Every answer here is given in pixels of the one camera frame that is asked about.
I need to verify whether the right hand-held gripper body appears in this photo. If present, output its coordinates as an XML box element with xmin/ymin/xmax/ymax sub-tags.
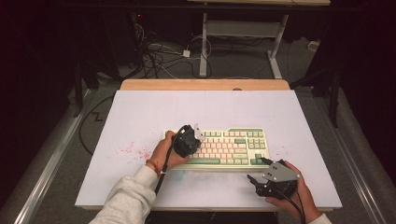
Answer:
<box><xmin>254</xmin><ymin>159</ymin><xmax>303</xmax><ymax>200</ymax></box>

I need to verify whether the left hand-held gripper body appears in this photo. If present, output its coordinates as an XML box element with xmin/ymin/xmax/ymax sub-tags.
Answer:
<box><xmin>172</xmin><ymin>123</ymin><xmax>206</xmax><ymax>159</ymax></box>

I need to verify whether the cream pink green keyboard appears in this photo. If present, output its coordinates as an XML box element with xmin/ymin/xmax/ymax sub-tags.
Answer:
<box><xmin>163</xmin><ymin>127</ymin><xmax>271</xmax><ymax>172</ymax></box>

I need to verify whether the person's left hand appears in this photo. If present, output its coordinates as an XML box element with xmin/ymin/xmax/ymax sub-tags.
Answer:
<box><xmin>148</xmin><ymin>130</ymin><xmax>191</xmax><ymax>175</ymax></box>

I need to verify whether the person's right hand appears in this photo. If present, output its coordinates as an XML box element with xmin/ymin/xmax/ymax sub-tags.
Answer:
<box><xmin>264</xmin><ymin>161</ymin><xmax>323</xmax><ymax>224</ymax></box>

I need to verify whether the white table mat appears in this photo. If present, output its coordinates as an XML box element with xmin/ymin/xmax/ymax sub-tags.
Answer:
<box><xmin>74</xmin><ymin>90</ymin><xmax>343</xmax><ymax>209</ymax></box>

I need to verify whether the black metal stand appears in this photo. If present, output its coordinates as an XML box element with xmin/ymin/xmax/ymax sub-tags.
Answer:
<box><xmin>289</xmin><ymin>60</ymin><xmax>343</xmax><ymax>129</ymax></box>
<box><xmin>72</xmin><ymin>60</ymin><xmax>101</xmax><ymax>119</ymax></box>

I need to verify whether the white power strip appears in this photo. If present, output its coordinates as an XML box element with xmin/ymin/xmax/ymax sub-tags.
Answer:
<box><xmin>306</xmin><ymin>39</ymin><xmax>321</xmax><ymax>52</ymax></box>

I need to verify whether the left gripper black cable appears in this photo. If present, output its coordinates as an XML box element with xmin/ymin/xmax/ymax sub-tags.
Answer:
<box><xmin>154</xmin><ymin>125</ymin><xmax>190</xmax><ymax>196</ymax></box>

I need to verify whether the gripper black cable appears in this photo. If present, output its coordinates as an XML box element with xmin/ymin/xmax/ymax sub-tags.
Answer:
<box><xmin>154</xmin><ymin>125</ymin><xmax>190</xmax><ymax>196</ymax></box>
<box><xmin>273</xmin><ymin>186</ymin><xmax>308</xmax><ymax>224</ymax></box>

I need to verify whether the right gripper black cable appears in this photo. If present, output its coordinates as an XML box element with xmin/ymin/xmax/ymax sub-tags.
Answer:
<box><xmin>273</xmin><ymin>186</ymin><xmax>308</xmax><ymax>224</ymax></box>

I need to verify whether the orange bracelet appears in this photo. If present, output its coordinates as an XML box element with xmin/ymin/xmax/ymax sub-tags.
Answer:
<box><xmin>145</xmin><ymin>159</ymin><xmax>163</xmax><ymax>178</ymax></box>

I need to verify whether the metal floor rail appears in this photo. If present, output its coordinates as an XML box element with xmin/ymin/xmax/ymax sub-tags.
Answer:
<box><xmin>313</xmin><ymin>95</ymin><xmax>388</xmax><ymax>224</ymax></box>
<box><xmin>12</xmin><ymin>89</ymin><xmax>95</xmax><ymax>224</ymax></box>

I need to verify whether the tangle of floor cables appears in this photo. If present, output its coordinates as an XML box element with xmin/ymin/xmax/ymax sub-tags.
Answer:
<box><xmin>130</xmin><ymin>12</ymin><xmax>216</xmax><ymax>79</ymax></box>

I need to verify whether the white metal desk frame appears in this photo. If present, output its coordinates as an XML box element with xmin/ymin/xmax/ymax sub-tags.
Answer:
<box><xmin>186</xmin><ymin>0</ymin><xmax>332</xmax><ymax>79</ymax></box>

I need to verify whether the black floor cable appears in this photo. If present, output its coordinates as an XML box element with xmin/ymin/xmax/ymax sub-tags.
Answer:
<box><xmin>78</xmin><ymin>94</ymin><xmax>115</xmax><ymax>157</ymax></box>

